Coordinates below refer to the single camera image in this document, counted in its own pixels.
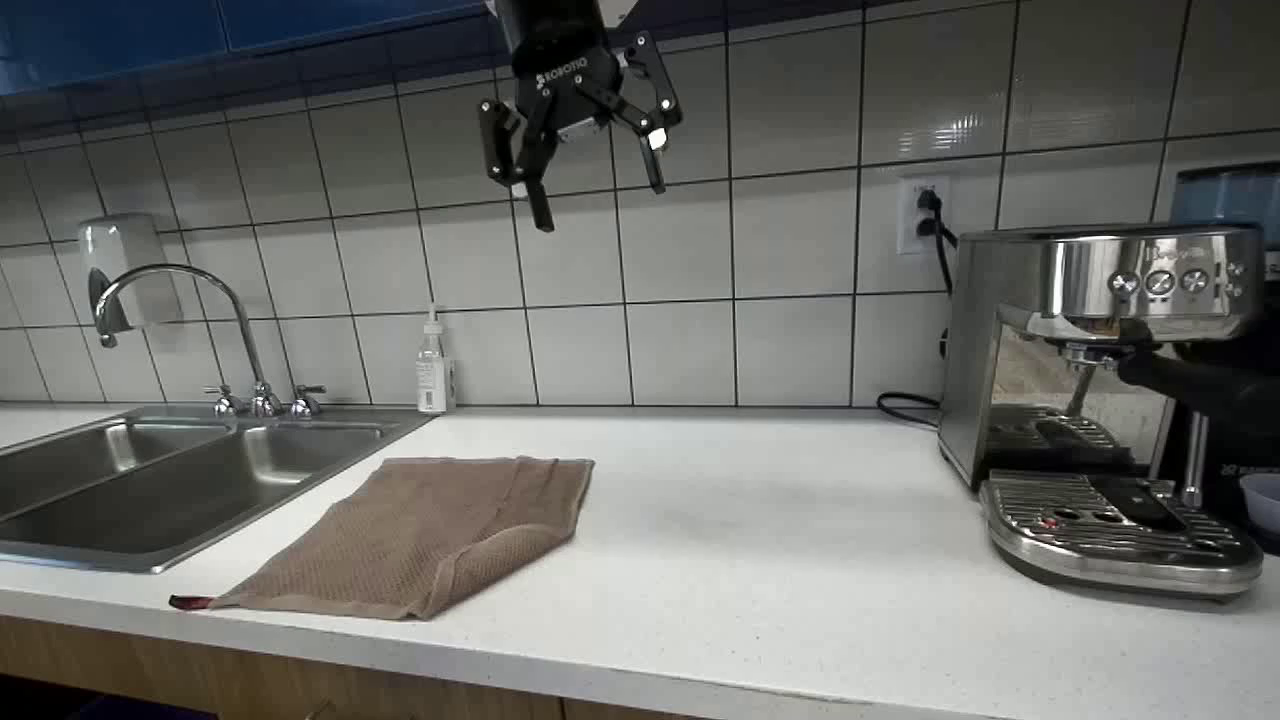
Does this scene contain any brown waffle-weave towel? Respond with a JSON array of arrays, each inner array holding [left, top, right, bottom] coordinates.
[[168, 453, 600, 625]]

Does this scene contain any blue plastic container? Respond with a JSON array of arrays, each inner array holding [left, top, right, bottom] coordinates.
[[1235, 463, 1280, 552]]

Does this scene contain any blue framed wall panel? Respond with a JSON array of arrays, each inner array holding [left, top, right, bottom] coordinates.
[[1167, 158, 1280, 251]]

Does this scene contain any white wall outlet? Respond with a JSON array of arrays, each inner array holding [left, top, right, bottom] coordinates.
[[893, 175, 956, 261]]

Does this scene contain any white wall soap dispenser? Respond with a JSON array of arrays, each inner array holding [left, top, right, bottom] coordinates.
[[76, 213, 185, 332]]

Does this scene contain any wooden cabinet front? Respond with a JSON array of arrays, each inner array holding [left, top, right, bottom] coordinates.
[[0, 612, 696, 720]]

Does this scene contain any black power cable with plug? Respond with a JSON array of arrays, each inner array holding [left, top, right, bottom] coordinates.
[[871, 188, 960, 423]]

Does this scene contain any stainless steel espresso machine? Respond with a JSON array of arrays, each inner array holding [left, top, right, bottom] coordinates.
[[931, 220, 1272, 600]]

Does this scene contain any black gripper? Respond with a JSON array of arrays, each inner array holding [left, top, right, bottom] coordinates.
[[475, 0, 686, 237]]

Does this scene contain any black portafilter handle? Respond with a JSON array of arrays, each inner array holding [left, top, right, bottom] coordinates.
[[1114, 346, 1280, 463]]

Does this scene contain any clear pump soap bottle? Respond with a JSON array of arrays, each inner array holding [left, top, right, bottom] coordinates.
[[411, 305, 456, 415]]

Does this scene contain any chrome faucet handle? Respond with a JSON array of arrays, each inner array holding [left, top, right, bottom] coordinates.
[[284, 379, 330, 418]]

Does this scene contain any stainless steel sink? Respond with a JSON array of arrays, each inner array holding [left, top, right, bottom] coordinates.
[[0, 404, 432, 575]]

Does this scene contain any blue overhead cabinet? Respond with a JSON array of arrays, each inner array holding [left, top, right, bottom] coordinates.
[[0, 0, 871, 107]]

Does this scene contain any chrome gooseneck faucet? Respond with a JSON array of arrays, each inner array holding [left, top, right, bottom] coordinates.
[[88, 261, 284, 418]]

